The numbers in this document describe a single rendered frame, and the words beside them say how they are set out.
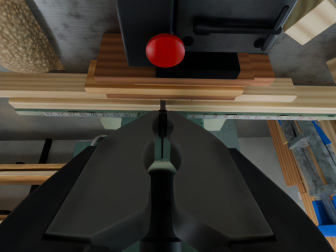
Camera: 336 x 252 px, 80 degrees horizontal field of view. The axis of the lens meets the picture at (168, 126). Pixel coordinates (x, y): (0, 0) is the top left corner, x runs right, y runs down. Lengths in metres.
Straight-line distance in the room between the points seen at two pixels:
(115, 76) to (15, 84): 0.21
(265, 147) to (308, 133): 1.85
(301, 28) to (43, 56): 0.34
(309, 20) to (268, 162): 2.67
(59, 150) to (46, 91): 2.79
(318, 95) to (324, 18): 0.19
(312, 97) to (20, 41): 0.47
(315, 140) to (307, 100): 0.71
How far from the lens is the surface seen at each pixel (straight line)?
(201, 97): 0.33
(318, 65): 0.43
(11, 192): 3.31
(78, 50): 0.35
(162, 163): 0.25
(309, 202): 2.23
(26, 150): 3.42
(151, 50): 0.16
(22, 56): 0.35
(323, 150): 1.12
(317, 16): 0.30
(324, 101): 0.46
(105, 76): 0.26
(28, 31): 0.33
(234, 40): 0.19
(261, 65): 0.34
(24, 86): 0.41
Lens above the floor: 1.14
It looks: 28 degrees down
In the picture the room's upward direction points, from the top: 180 degrees counter-clockwise
